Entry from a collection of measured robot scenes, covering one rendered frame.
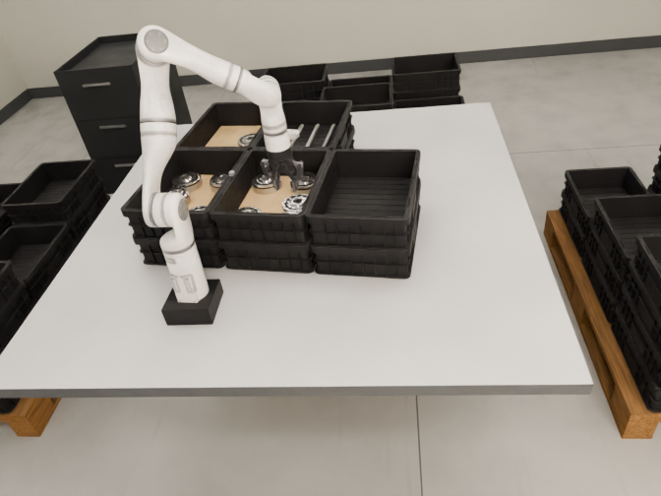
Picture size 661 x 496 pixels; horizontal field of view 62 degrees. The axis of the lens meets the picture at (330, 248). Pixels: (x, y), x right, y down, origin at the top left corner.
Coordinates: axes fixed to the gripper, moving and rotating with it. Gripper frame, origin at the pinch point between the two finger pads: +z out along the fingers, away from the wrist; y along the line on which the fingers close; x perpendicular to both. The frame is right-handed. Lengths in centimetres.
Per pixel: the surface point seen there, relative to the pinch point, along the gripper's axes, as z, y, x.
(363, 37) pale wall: 64, -68, 332
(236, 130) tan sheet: 9, -44, 52
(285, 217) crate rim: -0.6, 6.7, -17.2
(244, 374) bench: 21, 7, -57
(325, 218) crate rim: -0.7, 18.4, -16.0
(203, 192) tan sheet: 8.9, -35.3, 5.4
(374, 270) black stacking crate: 17.9, 31.1, -14.5
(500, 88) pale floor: 94, 51, 298
